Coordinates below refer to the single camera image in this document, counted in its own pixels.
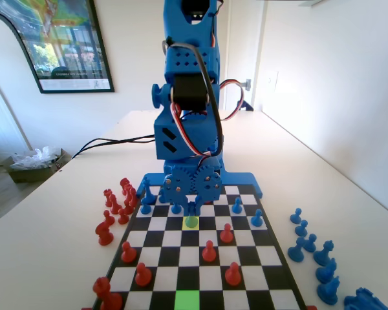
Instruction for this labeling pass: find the blue chess queen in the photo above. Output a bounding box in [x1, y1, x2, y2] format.
[313, 240, 336, 267]
[184, 201, 200, 229]

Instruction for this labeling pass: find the tall blue chess king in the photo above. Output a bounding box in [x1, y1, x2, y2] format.
[141, 178, 156, 205]

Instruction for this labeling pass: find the red chess pawn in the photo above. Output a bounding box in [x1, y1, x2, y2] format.
[102, 209, 116, 227]
[219, 223, 234, 244]
[116, 208, 130, 226]
[134, 262, 153, 288]
[224, 262, 243, 288]
[120, 241, 138, 265]
[201, 240, 217, 264]

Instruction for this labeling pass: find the red chess knight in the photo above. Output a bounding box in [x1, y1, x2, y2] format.
[94, 220, 114, 247]

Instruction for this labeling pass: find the blue chess knight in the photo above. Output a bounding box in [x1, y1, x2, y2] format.
[317, 276, 341, 305]
[316, 258, 338, 285]

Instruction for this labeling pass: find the blue chess rook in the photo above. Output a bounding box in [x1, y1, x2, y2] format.
[343, 287, 388, 310]

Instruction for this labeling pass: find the black and white chessboard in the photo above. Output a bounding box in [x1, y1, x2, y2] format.
[90, 183, 310, 310]

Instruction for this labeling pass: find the white door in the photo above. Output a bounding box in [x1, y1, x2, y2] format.
[219, 0, 265, 111]

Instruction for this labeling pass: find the clear plastic bag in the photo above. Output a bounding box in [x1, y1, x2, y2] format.
[8, 145, 62, 171]

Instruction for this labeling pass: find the framed poster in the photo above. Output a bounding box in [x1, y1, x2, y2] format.
[0, 0, 115, 95]

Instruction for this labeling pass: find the cardboard box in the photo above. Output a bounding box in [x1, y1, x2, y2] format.
[1, 147, 73, 184]

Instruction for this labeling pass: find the red white servo wire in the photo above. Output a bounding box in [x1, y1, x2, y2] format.
[218, 78, 247, 123]
[170, 102, 204, 159]

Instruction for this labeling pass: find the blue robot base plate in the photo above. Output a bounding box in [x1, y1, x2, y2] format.
[141, 171, 265, 200]

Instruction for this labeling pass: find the black power cable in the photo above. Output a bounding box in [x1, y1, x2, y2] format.
[70, 135, 156, 160]
[90, 138, 156, 147]

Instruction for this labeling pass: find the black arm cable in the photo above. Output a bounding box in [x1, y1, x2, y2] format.
[161, 38, 225, 158]

